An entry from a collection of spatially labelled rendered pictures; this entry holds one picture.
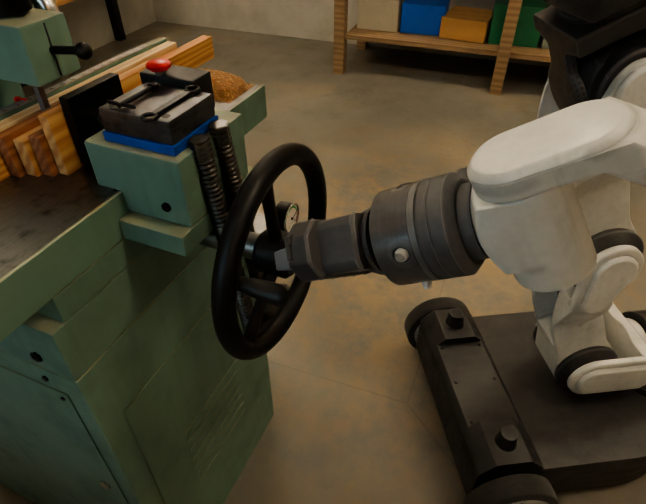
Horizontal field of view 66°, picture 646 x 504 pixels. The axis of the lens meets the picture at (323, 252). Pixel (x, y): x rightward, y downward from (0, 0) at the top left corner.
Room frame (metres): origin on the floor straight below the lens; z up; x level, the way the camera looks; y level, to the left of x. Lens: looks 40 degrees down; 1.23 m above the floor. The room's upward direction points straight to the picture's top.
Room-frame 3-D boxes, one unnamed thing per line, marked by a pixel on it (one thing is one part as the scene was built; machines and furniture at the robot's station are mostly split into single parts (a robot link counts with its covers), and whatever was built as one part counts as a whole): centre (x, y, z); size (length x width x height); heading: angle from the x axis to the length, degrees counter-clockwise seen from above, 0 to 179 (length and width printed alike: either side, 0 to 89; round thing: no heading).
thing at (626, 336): (0.78, -0.65, 0.28); 0.21 x 0.20 x 0.13; 97
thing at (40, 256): (0.60, 0.27, 0.87); 0.61 x 0.30 x 0.06; 157
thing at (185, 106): (0.57, 0.19, 0.99); 0.13 x 0.11 x 0.06; 157
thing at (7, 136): (0.63, 0.36, 0.93); 0.18 x 0.02 x 0.06; 157
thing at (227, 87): (0.84, 0.19, 0.91); 0.12 x 0.09 x 0.03; 67
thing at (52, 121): (0.65, 0.29, 0.94); 0.21 x 0.01 x 0.08; 157
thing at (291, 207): (0.80, 0.08, 0.65); 0.06 x 0.04 x 0.08; 157
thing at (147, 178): (0.57, 0.19, 0.91); 0.15 x 0.14 x 0.09; 157
